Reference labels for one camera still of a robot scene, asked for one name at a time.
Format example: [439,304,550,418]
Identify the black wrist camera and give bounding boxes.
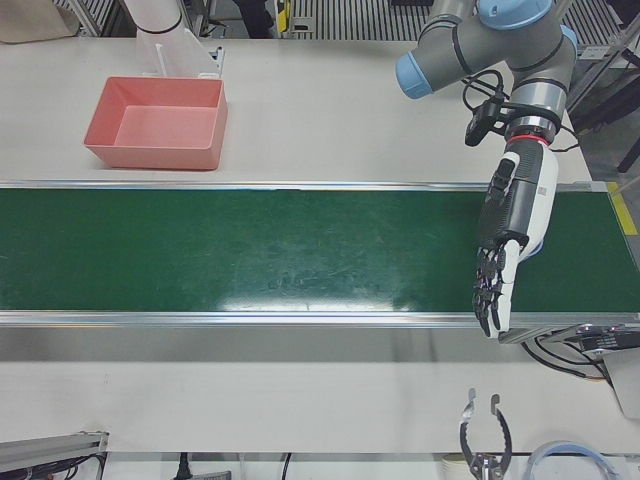
[464,99,507,148]

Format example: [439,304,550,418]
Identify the green belt conveyor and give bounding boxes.
[0,178,640,346]

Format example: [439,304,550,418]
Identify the grey ribbed roller track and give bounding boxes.
[292,0,434,41]

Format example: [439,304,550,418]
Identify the thin dark wrist wire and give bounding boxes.
[548,123,582,153]

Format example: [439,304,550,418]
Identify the yellow tape strip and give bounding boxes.
[606,181,639,236]

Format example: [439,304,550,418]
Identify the white tape roll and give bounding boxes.
[441,451,471,480]

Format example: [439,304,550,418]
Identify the white angled mounting bracket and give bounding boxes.
[135,27,224,80]

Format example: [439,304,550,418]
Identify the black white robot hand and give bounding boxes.
[471,139,560,341]

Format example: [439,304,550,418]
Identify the aluminium frame rack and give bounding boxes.
[568,0,640,174]

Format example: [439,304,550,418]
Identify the pink plastic box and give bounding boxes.
[83,75,230,172]

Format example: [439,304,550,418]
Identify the yellow black post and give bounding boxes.
[273,0,295,37]

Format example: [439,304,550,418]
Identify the white cylindrical robot column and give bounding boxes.
[122,0,185,36]

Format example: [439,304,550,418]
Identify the black cable bundle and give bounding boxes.
[521,335,612,384]

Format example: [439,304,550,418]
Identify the black metal tongs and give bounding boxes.
[458,387,514,480]

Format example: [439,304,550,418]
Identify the black looped wrist cable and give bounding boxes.
[461,69,506,112]

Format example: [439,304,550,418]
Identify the aluminium extrusion bar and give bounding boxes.
[0,430,111,472]

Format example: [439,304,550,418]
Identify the grey box housing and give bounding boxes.
[601,348,640,420]

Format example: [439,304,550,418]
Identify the black electronics board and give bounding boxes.
[563,322,640,353]

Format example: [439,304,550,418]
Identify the brown cardboard sheet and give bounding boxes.
[0,0,82,44]

